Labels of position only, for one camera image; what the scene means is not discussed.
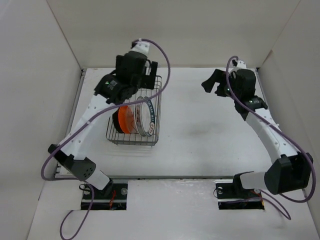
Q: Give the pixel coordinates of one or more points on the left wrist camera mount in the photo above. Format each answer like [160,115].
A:
[141,47]

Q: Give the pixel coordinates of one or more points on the green rimmed white plate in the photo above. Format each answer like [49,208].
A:
[152,121]

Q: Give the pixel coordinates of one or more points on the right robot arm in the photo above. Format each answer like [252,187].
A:
[290,169]

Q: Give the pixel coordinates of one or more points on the orange plate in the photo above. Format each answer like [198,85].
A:
[126,120]

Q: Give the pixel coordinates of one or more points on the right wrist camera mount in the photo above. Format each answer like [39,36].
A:
[238,64]

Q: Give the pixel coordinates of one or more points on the white plate red characters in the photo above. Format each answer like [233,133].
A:
[142,118]

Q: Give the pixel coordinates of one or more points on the wire dish rack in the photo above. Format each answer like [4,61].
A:
[136,139]

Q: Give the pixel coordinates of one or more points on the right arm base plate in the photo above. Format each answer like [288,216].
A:
[229,198]

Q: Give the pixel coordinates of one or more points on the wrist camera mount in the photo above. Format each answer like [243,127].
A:
[141,47]
[238,64]

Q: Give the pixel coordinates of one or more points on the black plate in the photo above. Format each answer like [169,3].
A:
[116,123]

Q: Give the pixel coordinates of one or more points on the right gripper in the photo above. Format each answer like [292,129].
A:
[219,76]

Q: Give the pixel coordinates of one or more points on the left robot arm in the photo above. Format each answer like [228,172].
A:
[132,71]

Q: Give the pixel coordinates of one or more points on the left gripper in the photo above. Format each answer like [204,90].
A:
[147,81]

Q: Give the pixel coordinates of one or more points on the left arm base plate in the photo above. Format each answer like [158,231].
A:
[116,200]

